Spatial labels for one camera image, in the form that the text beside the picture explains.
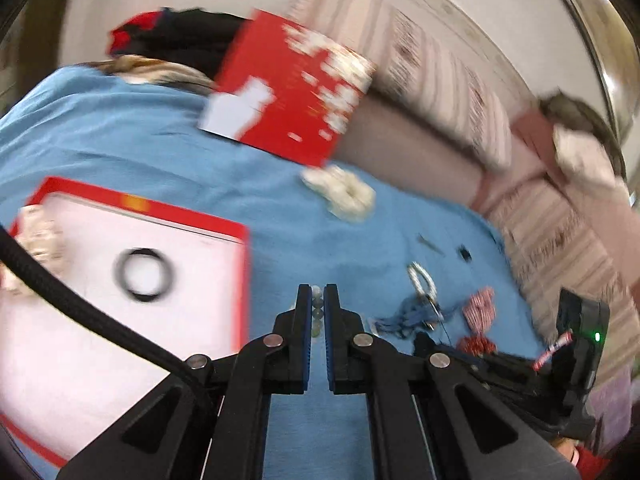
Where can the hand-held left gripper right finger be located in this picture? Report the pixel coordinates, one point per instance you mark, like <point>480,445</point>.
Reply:
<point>331,340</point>

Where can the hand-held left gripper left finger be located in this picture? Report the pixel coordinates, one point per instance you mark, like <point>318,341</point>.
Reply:
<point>302,340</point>

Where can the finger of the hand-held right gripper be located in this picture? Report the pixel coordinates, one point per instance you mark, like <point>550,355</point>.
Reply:
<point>500,367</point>

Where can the dark red scrunchie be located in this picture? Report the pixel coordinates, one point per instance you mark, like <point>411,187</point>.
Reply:
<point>475,345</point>

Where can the red checked bow scrunchie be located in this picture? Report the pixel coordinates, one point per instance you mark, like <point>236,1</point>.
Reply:
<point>479,307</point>

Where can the blue striped bow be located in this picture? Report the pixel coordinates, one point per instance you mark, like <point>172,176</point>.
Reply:
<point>405,320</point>

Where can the red cardboard box tray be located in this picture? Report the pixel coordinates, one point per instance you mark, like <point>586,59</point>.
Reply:
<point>125,360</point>

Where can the red cloth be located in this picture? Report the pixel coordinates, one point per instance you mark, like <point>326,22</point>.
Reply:
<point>592,462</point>

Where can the short striped pillow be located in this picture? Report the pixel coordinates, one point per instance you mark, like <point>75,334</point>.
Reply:
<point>550,250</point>

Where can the small black hair clip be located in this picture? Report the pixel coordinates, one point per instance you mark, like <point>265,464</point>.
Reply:
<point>466,254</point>

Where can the metal hair clip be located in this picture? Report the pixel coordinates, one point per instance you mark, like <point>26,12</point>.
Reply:
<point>430,245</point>

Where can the cream white scrunchie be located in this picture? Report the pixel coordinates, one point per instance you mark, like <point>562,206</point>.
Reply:
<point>342,192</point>

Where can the mauve sofa cushion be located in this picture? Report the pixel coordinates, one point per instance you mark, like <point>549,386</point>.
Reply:
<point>410,160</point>

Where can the white fluffy cloth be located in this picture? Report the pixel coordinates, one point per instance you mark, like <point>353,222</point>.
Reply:
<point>580,152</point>

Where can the pink cushion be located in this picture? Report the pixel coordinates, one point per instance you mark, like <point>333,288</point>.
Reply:
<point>535,135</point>

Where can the red flower-print box lid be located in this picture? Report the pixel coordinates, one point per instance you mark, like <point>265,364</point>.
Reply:
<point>295,105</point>

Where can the blue blanket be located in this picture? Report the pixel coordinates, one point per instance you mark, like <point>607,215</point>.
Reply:
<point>150,150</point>

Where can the white floral scrunchie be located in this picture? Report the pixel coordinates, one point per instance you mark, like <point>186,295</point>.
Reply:
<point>42,245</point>

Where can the long striped pillow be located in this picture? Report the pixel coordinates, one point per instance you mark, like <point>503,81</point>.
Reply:
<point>425,60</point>

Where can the metal framed window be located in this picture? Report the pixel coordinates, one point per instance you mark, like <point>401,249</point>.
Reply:
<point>600,60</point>

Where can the brown patterned cloth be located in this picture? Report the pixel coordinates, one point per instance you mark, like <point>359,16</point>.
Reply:
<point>145,70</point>

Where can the black and red clothes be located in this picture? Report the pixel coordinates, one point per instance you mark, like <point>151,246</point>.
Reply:
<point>190,40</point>

